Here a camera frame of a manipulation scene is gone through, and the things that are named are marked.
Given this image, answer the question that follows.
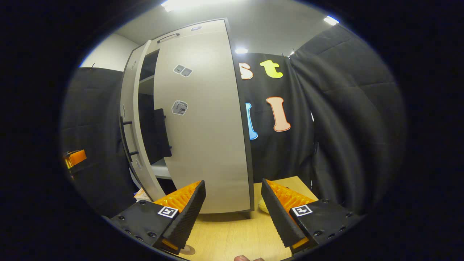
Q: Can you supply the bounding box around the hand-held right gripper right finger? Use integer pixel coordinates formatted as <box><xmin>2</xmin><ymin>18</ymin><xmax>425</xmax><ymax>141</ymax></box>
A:
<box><xmin>261</xmin><ymin>178</ymin><xmax>363</xmax><ymax>254</ymax></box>

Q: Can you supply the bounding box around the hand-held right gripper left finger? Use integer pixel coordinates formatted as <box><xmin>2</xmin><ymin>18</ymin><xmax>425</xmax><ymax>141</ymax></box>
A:
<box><xmin>109</xmin><ymin>180</ymin><xmax>206</xmax><ymax>254</ymax></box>

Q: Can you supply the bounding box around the white cabinet door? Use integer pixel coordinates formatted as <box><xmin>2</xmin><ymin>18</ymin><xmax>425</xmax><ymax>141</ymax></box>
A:
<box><xmin>120</xmin><ymin>40</ymin><xmax>167</xmax><ymax>202</ymax></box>
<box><xmin>152</xmin><ymin>31</ymin><xmax>254</xmax><ymax>214</ymax></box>

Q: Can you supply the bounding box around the white and grey cabinet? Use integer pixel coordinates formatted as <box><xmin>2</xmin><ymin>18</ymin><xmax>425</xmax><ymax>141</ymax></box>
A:
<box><xmin>120</xmin><ymin>18</ymin><xmax>254</xmax><ymax>218</ymax></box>

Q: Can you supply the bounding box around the white and orange packet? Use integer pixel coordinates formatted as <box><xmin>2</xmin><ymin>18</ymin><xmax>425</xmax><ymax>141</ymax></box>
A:
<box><xmin>133</xmin><ymin>188</ymin><xmax>153</xmax><ymax>202</ymax></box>

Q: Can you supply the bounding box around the black backdrop cloth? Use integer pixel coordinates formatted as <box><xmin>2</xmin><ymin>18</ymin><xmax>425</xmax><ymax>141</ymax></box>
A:
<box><xmin>60</xmin><ymin>24</ymin><xmax>406</xmax><ymax>218</ymax></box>

